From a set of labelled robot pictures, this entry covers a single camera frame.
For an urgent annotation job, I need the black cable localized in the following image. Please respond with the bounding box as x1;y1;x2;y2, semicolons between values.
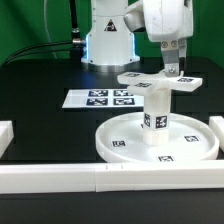
0;0;88;66

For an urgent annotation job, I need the white rail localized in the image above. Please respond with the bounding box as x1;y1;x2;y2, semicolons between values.
0;164;96;194
95;160;224;192

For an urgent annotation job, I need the white left side block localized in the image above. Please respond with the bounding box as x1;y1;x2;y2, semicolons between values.
0;121;14;158

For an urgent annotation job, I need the white marker sheet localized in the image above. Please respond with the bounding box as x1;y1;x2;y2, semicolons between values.
62;89;144;109

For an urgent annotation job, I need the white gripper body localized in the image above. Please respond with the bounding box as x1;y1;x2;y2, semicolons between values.
143;0;194;42

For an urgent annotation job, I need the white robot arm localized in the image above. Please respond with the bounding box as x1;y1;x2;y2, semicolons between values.
81;0;194;77

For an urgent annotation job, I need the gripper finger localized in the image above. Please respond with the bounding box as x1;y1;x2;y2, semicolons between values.
161;40;179;77
179;39;187;76

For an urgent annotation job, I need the white front rail right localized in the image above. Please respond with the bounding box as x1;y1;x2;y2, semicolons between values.
95;160;224;192

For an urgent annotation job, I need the white front rail left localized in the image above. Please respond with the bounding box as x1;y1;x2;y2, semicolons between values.
0;164;96;194

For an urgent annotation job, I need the white cross-shaped table base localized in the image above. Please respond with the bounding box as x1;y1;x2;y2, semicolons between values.
117;70;203;96

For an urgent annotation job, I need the white round table top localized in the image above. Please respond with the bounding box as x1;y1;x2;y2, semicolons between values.
95;112;219;163

